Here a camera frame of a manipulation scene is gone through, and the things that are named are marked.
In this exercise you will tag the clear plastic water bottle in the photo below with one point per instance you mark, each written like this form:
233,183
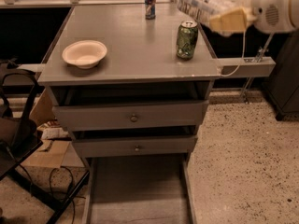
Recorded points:
202,10

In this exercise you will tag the dark cabinet at right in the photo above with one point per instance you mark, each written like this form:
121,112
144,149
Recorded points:
283,84

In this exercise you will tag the black chair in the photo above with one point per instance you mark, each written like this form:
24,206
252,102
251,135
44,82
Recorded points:
18,140

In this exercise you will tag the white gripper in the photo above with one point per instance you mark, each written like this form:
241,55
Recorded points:
270,13

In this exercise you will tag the grey drawer cabinet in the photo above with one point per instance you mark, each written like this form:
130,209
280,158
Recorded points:
141,65

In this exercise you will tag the grey metal rail beam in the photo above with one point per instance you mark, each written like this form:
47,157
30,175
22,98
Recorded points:
238,68

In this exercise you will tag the green soda can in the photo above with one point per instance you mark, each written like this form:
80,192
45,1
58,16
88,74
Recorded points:
187,39

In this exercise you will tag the grey middle drawer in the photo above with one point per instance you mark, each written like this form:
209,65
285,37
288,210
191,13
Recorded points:
110,147

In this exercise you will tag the white paper bowl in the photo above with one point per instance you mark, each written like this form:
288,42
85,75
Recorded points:
84,54

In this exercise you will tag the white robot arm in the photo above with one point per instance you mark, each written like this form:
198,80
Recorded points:
247,4

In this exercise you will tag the blue soda can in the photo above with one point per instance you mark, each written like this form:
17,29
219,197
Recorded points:
150,9

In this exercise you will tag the cardboard box pieces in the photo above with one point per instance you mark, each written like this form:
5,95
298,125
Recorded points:
56,150

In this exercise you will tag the grey open bottom drawer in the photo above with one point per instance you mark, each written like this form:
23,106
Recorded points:
151,189

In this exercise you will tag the metal diagonal support rod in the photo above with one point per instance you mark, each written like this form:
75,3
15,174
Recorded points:
259,56

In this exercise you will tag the grey top drawer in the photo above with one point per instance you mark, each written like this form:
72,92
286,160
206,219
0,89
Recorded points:
130,116

